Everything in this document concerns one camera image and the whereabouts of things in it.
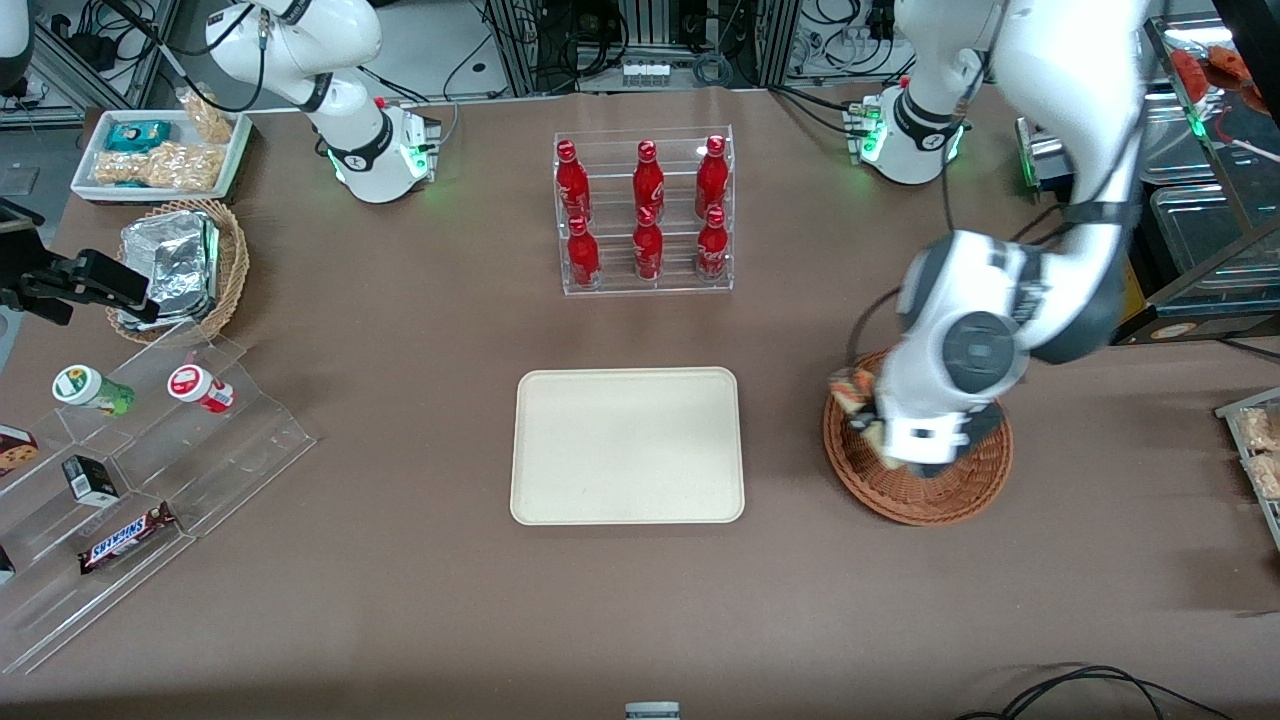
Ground aluminium profile frame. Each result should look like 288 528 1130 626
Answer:
485 0 801 96

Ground upright clear snack bag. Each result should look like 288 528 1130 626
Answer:
178 88 236 144

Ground tray with pastries right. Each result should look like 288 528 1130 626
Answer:
1215 388 1280 551

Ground black looped cable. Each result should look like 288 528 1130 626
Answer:
955 664 1236 720

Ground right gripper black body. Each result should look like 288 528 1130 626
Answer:
0 198 81 327

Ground white rectangular snack tray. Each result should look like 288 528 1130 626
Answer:
70 108 254 204

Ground tan oval wicker basket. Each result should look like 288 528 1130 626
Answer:
105 198 251 346

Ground green lidded drink cup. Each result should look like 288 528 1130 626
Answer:
52 365 136 418

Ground flat peanut snack bag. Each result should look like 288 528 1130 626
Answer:
92 142 223 193

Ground orange fried food piece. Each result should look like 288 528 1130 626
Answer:
1168 42 1257 101

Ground clear acrylic stepped display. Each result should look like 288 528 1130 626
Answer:
0 335 318 676

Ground brown cookie box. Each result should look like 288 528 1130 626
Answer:
0 424 41 479

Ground red cola bottle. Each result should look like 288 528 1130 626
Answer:
633 206 665 282
632 140 666 216
696 205 730 282
555 139 592 223
695 135 730 216
567 215 602 291

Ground red lidded drink cup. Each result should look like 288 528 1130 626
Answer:
167 364 236 414

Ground cream plastic tray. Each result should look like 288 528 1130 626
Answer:
510 367 746 526

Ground small black carton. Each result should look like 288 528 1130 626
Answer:
61 455 121 507

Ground teal snack pack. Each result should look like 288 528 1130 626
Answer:
105 120 173 153

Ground triangle sandwich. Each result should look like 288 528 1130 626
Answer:
828 368 893 469

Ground round brown wicker basket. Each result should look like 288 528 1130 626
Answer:
823 346 1014 527

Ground clear acrylic bottle rack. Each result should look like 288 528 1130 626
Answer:
553 125 736 297

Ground Snickers chocolate bar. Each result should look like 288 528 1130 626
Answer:
78 502 178 576

